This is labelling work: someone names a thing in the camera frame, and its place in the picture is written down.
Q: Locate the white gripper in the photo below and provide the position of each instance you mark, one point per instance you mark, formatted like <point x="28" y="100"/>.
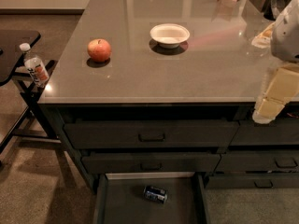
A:
<point x="287" y="36"/>

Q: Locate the blue pepsi can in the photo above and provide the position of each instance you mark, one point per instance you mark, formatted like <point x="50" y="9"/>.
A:
<point x="155" y="194"/>

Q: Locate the dark top right drawer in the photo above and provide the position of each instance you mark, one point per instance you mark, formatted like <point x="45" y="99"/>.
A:
<point x="277" y="132"/>

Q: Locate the dark middle right drawer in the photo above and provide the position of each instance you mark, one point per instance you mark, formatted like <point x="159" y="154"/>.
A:
<point x="254" y="161"/>

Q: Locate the dark top left drawer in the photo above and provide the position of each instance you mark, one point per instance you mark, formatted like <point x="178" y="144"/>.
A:
<point x="150" y="133"/>

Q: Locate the grey counter cabinet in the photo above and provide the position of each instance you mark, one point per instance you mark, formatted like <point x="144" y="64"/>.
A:
<point x="215" y="75"/>

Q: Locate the dark bottom right drawer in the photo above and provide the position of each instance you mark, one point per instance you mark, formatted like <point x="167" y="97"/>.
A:
<point x="252" y="181"/>

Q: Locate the open dark bottom drawer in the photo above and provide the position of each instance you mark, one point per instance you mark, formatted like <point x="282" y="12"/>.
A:
<point x="121" y="201"/>

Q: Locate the dark middle left drawer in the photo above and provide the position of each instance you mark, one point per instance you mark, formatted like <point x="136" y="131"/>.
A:
<point x="100" y="163"/>

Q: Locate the white paper bowl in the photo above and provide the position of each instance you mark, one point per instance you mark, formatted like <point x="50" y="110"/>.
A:
<point x="169" y="35"/>

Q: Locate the red apple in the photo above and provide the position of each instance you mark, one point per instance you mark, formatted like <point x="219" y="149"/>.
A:
<point x="99" y="50"/>

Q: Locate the clear plastic water bottle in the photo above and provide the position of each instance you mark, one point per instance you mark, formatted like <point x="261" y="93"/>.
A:
<point x="34" y="65"/>

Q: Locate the black side table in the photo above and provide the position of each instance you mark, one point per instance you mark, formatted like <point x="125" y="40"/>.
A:
<point x="10" y="63"/>

